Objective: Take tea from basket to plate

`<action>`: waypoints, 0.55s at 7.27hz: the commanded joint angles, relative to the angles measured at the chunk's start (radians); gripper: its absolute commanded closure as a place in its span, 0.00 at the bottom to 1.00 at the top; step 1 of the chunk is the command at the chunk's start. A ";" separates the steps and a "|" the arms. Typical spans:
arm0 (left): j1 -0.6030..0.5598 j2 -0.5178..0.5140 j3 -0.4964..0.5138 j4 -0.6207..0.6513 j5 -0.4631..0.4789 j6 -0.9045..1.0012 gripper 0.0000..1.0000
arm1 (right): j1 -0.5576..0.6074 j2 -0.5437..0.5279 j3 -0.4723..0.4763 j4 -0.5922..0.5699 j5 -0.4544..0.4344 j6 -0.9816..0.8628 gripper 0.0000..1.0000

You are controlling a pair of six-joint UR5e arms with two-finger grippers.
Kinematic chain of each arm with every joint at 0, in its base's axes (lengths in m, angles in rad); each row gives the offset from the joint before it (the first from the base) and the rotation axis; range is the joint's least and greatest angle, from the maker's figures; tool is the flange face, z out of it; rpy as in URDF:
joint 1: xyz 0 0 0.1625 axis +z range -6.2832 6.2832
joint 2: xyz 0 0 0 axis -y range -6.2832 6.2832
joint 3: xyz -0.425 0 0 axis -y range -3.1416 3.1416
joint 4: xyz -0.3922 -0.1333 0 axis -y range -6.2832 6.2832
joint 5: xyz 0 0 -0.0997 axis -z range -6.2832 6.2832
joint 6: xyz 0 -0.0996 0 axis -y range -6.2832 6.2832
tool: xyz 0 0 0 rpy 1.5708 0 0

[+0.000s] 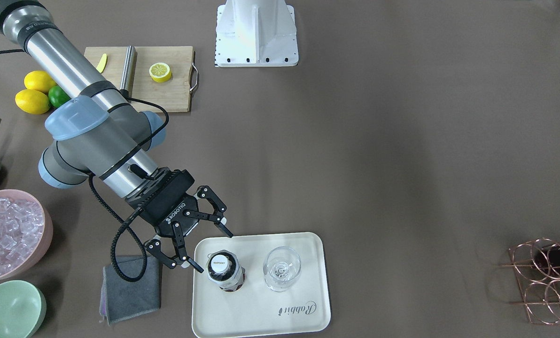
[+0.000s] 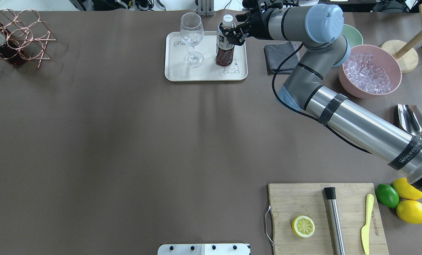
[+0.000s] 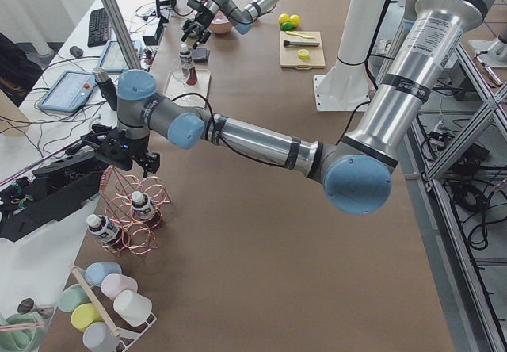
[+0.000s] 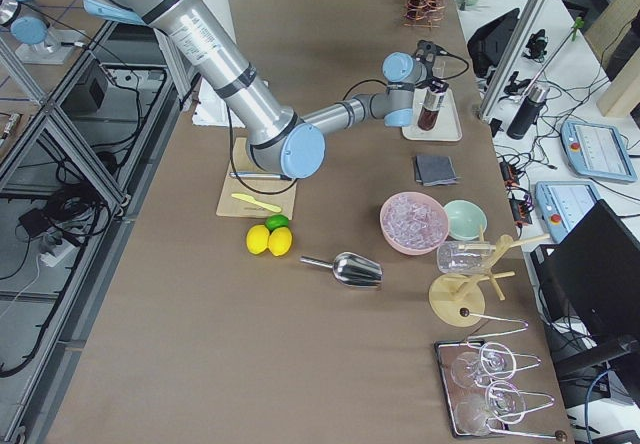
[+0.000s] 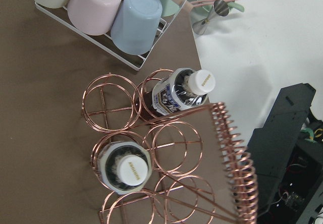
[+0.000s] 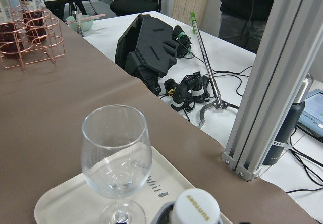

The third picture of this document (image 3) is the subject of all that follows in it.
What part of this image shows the blue cup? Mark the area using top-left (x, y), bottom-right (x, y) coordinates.
top-left (84, 262), bottom-right (123, 286)

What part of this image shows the black keyboard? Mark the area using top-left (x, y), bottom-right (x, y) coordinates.
top-left (87, 8), bottom-right (111, 48)

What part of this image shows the copper wire bottle basket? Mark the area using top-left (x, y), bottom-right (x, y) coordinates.
top-left (99, 166), bottom-right (171, 259)

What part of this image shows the halved lemon slice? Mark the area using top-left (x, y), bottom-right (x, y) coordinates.
top-left (298, 49), bottom-right (310, 59)

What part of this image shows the black foam case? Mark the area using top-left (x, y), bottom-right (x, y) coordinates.
top-left (1, 151), bottom-right (108, 242)

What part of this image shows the clear wine glass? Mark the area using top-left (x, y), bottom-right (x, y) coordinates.
top-left (172, 58), bottom-right (189, 94)

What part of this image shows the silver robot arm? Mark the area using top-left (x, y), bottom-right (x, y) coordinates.
top-left (82, 0), bottom-right (495, 215)
top-left (181, 0), bottom-right (280, 48)

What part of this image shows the tea bottle white cap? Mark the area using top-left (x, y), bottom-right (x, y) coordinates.
top-left (86, 214), bottom-right (121, 246)

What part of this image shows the yellow cup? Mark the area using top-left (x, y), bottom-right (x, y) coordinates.
top-left (71, 303), bottom-right (103, 332)

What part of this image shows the pink bowl with ice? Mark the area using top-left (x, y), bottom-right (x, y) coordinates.
top-left (208, 11), bottom-right (233, 35)

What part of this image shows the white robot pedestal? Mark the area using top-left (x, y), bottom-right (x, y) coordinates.
top-left (314, 0), bottom-right (390, 112)

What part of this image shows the white cup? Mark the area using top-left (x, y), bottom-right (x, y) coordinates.
top-left (113, 289), bottom-right (153, 327)

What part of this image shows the cream rectangular tray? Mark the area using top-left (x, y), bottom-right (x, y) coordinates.
top-left (162, 68), bottom-right (211, 98)

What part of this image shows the green bowl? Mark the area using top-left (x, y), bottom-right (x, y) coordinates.
top-left (1, 313), bottom-right (42, 351)

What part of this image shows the grey cup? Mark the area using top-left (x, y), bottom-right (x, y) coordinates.
top-left (82, 322), bottom-right (120, 352)

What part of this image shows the yellow lemon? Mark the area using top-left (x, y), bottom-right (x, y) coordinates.
top-left (278, 13), bottom-right (290, 25)

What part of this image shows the white cup rack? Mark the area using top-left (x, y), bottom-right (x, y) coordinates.
top-left (71, 266), bottom-right (158, 351)

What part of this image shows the green cup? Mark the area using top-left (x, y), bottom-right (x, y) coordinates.
top-left (57, 284), bottom-right (90, 312)

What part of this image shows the pink cup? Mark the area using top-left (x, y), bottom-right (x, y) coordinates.
top-left (101, 273), bottom-right (139, 300)

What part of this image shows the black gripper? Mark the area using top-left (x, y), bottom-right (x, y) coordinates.
top-left (181, 8), bottom-right (214, 49)
top-left (81, 124), bottom-right (160, 171)

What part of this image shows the wooden cutting board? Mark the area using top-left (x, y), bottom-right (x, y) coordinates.
top-left (280, 31), bottom-right (326, 70)

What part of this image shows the dark grey folded cloth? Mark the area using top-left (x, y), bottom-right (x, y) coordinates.
top-left (191, 48), bottom-right (210, 63)

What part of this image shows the blue teach pendant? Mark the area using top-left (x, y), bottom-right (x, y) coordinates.
top-left (97, 40), bottom-right (128, 74)
top-left (36, 71), bottom-right (97, 114)

